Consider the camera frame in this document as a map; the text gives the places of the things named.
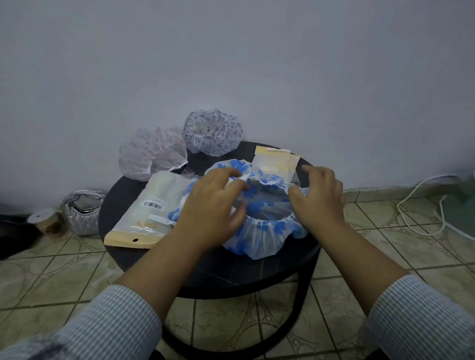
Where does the person's right forearm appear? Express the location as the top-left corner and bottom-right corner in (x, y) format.
(315, 219), (475, 360)

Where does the person's left hand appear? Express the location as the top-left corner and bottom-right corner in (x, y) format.
(174, 167), (250, 254)

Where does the cream packet with barcode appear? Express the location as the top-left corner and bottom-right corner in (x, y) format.
(103, 170), (195, 249)

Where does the person's right hand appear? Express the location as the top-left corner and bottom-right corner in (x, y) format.
(287, 165), (346, 233)

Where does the ribbon spool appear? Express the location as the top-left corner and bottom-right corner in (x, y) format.
(26, 208), (64, 238)

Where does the silver quilted handbag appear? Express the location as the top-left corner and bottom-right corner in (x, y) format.
(61, 189), (108, 237)

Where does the black round side table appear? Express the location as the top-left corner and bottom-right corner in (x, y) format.
(98, 140), (322, 360)

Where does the pink print shower cap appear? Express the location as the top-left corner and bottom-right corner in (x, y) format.
(118, 127), (189, 181)

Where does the stack of yellow small pouches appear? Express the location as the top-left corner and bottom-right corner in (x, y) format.
(252, 145), (300, 186)

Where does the blue flower shower cap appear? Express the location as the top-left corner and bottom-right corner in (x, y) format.
(178, 159), (309, 260)
(167, 180), (197, 223)

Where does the white cable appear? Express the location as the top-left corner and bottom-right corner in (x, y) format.
(396, 175), (461, 237)

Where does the pale green appliance base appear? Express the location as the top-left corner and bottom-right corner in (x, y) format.
(443, 174), (475, 240)

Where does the black bag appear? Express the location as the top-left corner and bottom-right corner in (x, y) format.
(0, 213), (42, 260)

